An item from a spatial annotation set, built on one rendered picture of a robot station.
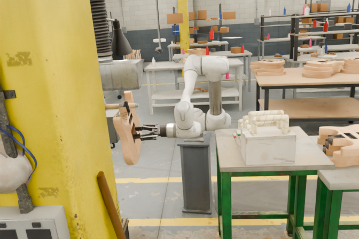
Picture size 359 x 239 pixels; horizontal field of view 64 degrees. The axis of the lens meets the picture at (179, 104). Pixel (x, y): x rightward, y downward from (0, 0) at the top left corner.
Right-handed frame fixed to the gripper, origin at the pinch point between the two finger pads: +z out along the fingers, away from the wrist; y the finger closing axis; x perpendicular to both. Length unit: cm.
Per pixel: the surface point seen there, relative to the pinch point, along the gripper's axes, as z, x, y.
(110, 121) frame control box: 21.0, -4.2, 19.0
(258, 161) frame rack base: -72, -7, -23
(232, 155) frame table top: -60, -13, -11
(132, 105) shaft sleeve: -1.0, 17.4, 3.9
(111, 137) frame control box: 21.7, -16.1, 15.4
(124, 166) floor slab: 59, -147, 119
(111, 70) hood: 4.3, 44.6, -2.5
